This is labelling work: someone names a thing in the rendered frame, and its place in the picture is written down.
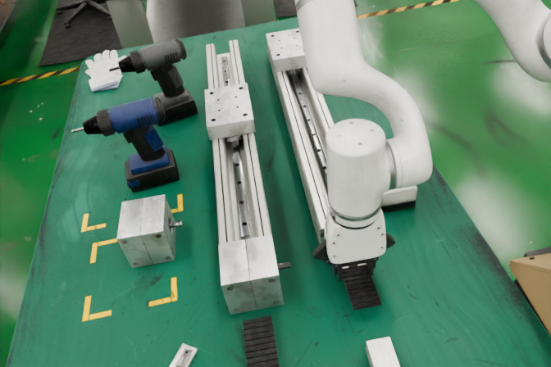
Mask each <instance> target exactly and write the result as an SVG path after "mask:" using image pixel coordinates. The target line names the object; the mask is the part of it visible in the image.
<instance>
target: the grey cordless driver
mask: <svg viewBox="0 0 551 367"><path fill-rule="evenodd" d="M186 57H187V54H186V51H185V48H184V44H183V42H182V40H181V39H179V38H177V39H175V40H174V39H171V40H167V41H165V42H161V43H157V44H153V45H151V46H147V47H145V48H140V52H139V51H137V50H136V51H133V52H130V55H129V56H127V57H125V58H123V59H122V60H120V61H118V65H119V66H118V67H115V68H111V69H109V72H110V71H113V70H118V69H121V72H122V73H127V72H136V73H137V74H139V73H143V72H145V70H148V71H150V73H151V75H152V77H153V79H154V80H155V81H157V82H158V83H159V85H160V87H161V89H162V92H161V93H157V94H154V95H153V99H155V98H154V97H156V96H157V97H158V98H160V99H161V101H162V105H163V108H164V112H165V114H166V118H165V119H164V120H165V121H163V122H162V121H161V120H159V121H158V124H157V125H158V126H163V125H167V124H170V123H172V122H175V121H177V120H181V119H184V118H186V117H189V116H193V115H196V114H198V109H197V107H196V103H195V101H194V98H193V96H192V95H191V93H190V91H189V90H188V89H185V87H184V86H183V82H184V81H183V80H182V78H181V76H180V73H179V71H178V69H177V67H176V65H173V64H174V63H176V62H180V59H183V60H185V58H186Z"/></svg>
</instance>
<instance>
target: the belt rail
mask: <svg viewBox="0 0 551 367"><path fill-rule="evenodd" d="M366 353H367V357H368V360H369V363H370V366H371V367H400V365H399V362H398V358H397V356H396V353H395V351H394V347H393V344H392V342H391V339H390V337H387V338H378V339H374V340H370V341H366Z"/></svg>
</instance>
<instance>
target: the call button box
mask: <svg viewBox="0 0 551 367"><path fill-rule="evenodd" d="M416 197H417V186H416V185H415V186H411V187H406V188H397V189H392V190H389V191H387V192H385V193H383V194H382V198H381V210H382V211H383V213H386V212H391V211H400V210H404V209H409V208H413V207H415V205H416Z"/></svg>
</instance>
